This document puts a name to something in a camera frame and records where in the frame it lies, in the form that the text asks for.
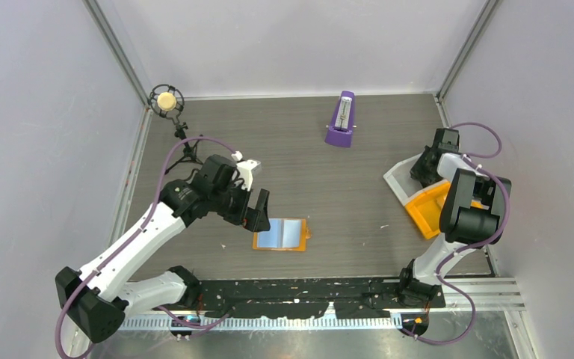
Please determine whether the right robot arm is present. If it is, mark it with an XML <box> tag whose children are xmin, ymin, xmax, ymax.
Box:
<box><xmin>383</xmin><ymin>128</ymin><xmax>512</xmax><ymax>307</ymax></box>

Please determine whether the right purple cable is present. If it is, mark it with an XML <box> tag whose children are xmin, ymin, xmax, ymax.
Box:
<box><xmin>401</xmin><ymin>122</ymin><xmax>512</xmax><ymax>347</ymax></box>

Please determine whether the white plastic bin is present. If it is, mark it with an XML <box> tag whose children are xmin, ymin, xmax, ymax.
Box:
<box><xmin>383</xmin><ymin>154</ymin><xmax>442</xmax><ymax>206</ymax></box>

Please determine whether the aluminium frame rail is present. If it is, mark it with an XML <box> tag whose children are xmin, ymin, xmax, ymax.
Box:
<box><xmin>442</xmin><ymin>277</ymin><xmax>525</xmax><ymax>312</ymax></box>

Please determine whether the orange leather card holder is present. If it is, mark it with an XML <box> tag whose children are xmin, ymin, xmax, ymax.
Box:
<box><xmin>252</xmin><ymin>218</ymin><xmax>311</xmax><ymax>252</ymax></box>

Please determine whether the microphone on black tripod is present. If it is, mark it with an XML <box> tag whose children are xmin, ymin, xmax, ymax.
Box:
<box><xmin>147</xmin><ymin>84</ymin><xmax>203</xmax><ymax>174</ymax></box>

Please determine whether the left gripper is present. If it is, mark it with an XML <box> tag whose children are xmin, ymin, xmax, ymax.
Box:
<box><xmin>211</xmin><ymin>179</ymin><xmax>270</xmax><ymax>232</ymax></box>

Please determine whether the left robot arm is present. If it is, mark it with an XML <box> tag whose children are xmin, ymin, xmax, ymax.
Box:
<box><xmin>55</xmin><ymin>153</ymin><xmax>271</xmax><ymax>343</ymax></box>

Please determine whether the purple cable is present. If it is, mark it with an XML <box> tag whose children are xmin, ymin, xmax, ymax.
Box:
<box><xmin>55</xmin><ymin>136</ymin><xmax>241</xmax><ymax>359</ymax></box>
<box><xmin>401</xmin><ymin>122</ymin><xmax>512</xmax><ymax>347</ymax></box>

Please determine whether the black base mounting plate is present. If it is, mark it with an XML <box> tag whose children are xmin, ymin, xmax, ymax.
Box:
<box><xmin>150</xmin><ymin>277</ymin><xmax>446</xmax><ymax>321</ymax></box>

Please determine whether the orange plastic bin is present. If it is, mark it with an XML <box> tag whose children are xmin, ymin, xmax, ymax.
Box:
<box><xmin>404</xmin><ymin>180</ymin><xmax>484</xmax><ymax>241</ymax></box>

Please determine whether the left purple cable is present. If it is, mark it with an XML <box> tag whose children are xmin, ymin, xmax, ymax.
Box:
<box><xmin>55</xmin><ymin>136</ymin><xmax>241</xmax><ymax>359</ymax></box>

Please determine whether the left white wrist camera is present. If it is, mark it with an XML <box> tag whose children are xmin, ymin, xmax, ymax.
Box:
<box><xmin>231</xmin><ymin>151</ymin><xmax>262</xmax><ymax>191</ymax></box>

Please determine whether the purple metronome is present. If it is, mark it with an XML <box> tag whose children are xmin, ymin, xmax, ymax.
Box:
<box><xmin>324</xmin><ymin>90</ymin><xmax>356</xmax><ymax>148</ymax></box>

